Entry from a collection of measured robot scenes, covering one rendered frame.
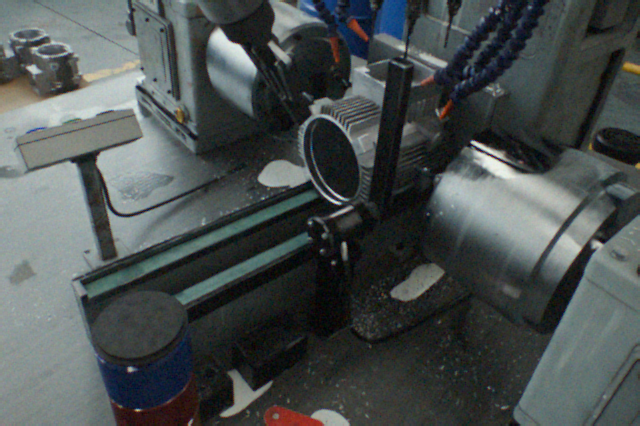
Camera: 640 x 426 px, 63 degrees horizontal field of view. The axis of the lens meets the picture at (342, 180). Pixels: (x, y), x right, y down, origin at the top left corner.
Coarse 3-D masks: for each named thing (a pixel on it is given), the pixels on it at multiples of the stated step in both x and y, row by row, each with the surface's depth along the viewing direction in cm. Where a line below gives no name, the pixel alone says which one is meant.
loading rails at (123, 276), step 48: (288, 192) 95; (192, 240) 84; (240, 240) 88; (288, 240) 86; (384, 240) 99; (96, 288) 74; (144, 288) 79; (192, 288) 76; (240, 288) 77; (288, 288) 86; (192, 336) 76
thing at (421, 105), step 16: (368, 64) 90; (384, 64) 92; (416, 64) 93; (368, 80) 86; (384, 80) 93; (416, 80) 94; (368, 96) 88; (416, 96) 86; (432, 96) 89; (416, 112) 88
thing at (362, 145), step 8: (320, 104) 88; (312, 112) 88; (432, 112) 91; (440, 112) 91; (432, 120) 92; (440, 120) 90; (368, 136) 81; (360, 144) 80; (368, 144) 81; (360, 152) 81; (304, 168) 95; (304, 176) 96
